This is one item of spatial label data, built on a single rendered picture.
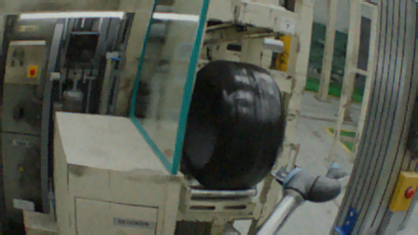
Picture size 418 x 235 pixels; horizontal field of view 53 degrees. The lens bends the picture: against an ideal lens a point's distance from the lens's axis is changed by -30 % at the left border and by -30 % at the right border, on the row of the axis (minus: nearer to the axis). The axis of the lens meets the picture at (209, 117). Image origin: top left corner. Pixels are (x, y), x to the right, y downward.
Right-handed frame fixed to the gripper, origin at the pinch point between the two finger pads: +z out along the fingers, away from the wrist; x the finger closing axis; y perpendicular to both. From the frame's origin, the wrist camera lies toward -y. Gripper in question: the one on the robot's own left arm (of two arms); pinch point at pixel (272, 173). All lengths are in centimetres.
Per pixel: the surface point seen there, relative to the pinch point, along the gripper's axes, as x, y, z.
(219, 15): -29, 50, 54
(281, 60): -781, -403, 301
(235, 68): -7.0, 38.0, 30.9
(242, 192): 6.8, -12.7, 10.2
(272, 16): -53, 50, 36
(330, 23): -704, -218, 173
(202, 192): 21.5, -9.2, 23.0
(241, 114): 9.6, 29.8, 17.3
